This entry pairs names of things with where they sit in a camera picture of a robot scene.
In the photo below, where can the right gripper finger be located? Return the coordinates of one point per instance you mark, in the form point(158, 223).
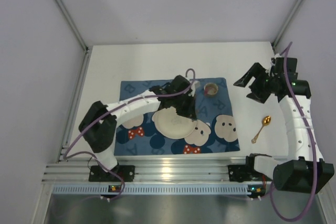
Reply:
point(259, 95)
point(255, 70)

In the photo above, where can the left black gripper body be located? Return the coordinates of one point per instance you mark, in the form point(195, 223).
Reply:
point(185, 107)

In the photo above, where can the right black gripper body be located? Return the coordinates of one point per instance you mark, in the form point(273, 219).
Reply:
point(258, 87)

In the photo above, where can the cream round plate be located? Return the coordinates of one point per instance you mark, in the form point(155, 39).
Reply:
point(171, 125)

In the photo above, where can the gold spoon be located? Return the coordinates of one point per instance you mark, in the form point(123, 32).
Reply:
point(265, 122)

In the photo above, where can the small beige cup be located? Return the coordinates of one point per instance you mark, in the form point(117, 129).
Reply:
point(210, 89)

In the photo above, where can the blue cartoon placemat cloth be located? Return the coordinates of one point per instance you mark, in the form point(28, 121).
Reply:
point(215, 131)

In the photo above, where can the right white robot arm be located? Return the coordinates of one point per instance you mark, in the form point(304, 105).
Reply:
point(304, 167)

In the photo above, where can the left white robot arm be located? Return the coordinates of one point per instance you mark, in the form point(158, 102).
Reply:
point(99, 125)

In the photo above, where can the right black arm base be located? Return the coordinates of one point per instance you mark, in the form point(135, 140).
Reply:
point(246, 172)

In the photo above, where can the right frame post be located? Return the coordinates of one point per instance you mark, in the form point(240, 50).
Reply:
point(293, 11)

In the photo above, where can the frame post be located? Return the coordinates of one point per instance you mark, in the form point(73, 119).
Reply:
point(71, 24)
point(293, 11)

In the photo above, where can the aluminium rail frame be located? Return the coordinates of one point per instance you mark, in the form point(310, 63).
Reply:
point(108, 65)

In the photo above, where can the left frame post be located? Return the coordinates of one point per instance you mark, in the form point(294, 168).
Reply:
point(71, 24)

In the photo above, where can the perforated cable duct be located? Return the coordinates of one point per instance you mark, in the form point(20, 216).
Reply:
point(161, 189)

